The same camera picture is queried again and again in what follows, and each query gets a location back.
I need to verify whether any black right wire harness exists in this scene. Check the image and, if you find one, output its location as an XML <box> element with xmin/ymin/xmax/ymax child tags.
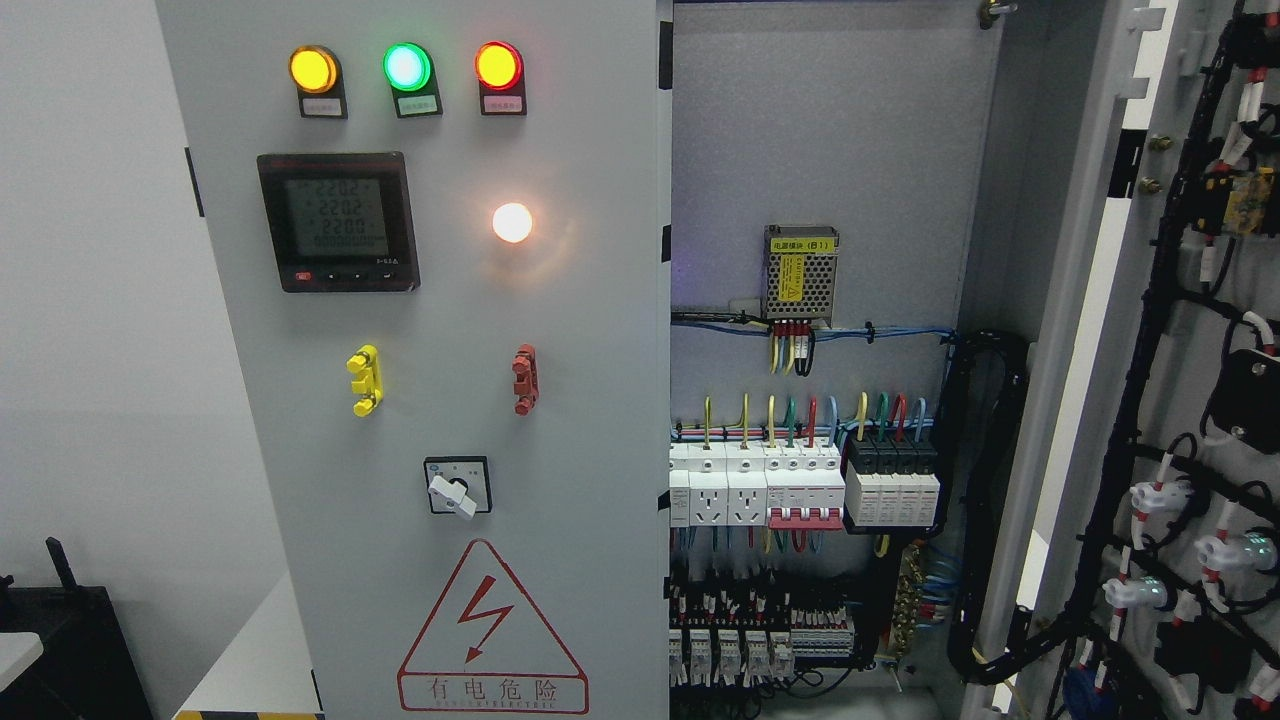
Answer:
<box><xmin>928</xmin><ymin>331</ymin><xmax>1030</xmax><ymax>685</ymax></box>

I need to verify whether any brass right terminal bar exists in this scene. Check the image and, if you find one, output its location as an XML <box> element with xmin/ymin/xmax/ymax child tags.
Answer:
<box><xmin>886</xmin><ymin>541</ymin><xmax>925</xmax><ymax>661</ymax></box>

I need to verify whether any black box at left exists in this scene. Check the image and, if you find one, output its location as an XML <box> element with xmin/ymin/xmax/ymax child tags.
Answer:
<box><xmin>1</xmin><ymin>537</ymin><xmax>152</xmax><ymax>719</ymax></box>

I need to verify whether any red handled circuit breaker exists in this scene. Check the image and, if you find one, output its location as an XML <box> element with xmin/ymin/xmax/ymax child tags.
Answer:
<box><xmin>764</xmin><ymin>443</ymin><xmax>845</xmax><ymax>530</ymax></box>

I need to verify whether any black white surge protector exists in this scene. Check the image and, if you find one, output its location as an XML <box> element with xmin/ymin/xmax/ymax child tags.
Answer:
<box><xmin>844</xmin><ymin>434</ymin><xmax>941</xmax><ymax>534</ymax></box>

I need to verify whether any white glowing indicator lamp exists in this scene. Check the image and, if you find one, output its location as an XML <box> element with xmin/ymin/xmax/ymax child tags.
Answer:
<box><xmin>492</xmin><ymin>202</ymin><xmax>534</xmax><ymax>243</ymax></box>

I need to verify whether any yellow indicator lamp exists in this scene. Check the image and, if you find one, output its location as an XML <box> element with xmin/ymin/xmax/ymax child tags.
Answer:
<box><xmin>288</xmin><ymin>45</ymin><xmax>348</xmax><ymax>119</ymax></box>

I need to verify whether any green indicator lamp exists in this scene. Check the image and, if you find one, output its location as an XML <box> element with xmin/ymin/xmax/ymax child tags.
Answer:
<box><xmin>381</xmin><ymin>42</ymin><xmax>443</xmax><ymax>118</ymax></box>

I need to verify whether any white socket module row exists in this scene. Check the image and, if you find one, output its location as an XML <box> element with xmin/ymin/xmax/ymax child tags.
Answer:
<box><xmin>669</xmin><ymin>442</ymin><xmax>768</xmax><ymax>528</ymax></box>

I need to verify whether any grey cabinet door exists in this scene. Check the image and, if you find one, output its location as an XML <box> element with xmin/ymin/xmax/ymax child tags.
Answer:
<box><xmin>157</xmin><ymin>1</ymin><xmax>669</xmax><ymax>719</ymax></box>
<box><xmin>1010</xmin><ymin>0</ymin><xmax>1280</xmax><ymax>720</ymax></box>

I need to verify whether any lower white relay row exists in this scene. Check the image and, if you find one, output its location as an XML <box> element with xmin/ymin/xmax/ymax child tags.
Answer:
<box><xmin>666</xmin><ymin>585</ymin><xmax>858</xmax><ymax>689</ymax></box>

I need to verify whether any metal mesh power supply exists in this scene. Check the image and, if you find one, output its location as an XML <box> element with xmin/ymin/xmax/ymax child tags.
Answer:
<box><xmin>762</xmin><ymin>224</ymin><xmax>840</xmax><ymax>323</ymax></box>

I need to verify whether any yellow terminal post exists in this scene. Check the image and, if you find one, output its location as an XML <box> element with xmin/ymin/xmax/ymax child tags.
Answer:
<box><xmin>346</xmin><ymin>345</ymin><xmax>384</xmax><ymax>418</ymax></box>

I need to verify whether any red terminal post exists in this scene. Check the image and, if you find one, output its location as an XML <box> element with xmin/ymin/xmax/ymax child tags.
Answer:
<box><xmin>511</xmin><ymin>343</ymin><xmax>540</xmax><ymax>416</ymax></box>

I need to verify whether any red electric hazard sign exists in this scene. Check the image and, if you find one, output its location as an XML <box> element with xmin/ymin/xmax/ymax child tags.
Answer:
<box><xmin>397</xmin><ymin>539</ymin><xmax>590</xmax><ymax>715</ymax></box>

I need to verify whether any white rotary selector switch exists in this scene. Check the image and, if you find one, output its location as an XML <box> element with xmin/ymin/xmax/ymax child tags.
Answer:
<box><xmin>422</xmin><ymin>455</ymin><xmax>493</xmax><ymax>519</ymax></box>

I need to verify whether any black digital power meter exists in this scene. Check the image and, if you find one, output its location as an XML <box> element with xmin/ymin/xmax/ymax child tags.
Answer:
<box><xmin>257</xmin><ymin>151</ymin><xmax>420</xmax><ymax>293</ymax></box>

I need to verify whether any red indicator lamp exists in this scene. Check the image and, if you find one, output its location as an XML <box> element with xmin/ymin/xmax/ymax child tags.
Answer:
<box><xmin>474</xmin><ymin>41</ymin><xmax>527</xmax><ymax>117</ymax></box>

